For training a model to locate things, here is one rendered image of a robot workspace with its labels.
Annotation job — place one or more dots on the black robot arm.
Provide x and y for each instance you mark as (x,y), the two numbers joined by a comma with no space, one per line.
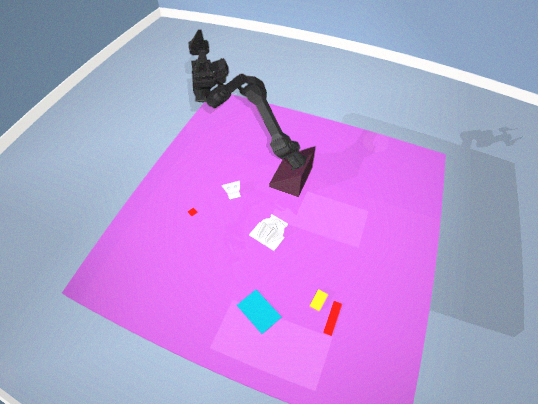
(256,93)

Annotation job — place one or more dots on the cyan rectangular plate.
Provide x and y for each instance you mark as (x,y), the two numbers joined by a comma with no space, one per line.
(259,311)

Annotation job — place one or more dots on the yellow rectangular block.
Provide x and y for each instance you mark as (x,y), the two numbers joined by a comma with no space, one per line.
(319,300)

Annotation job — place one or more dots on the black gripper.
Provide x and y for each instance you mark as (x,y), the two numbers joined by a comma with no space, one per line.
(202,72)

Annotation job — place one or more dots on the red flat bar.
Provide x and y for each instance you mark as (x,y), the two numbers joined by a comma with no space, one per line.
(336,307)

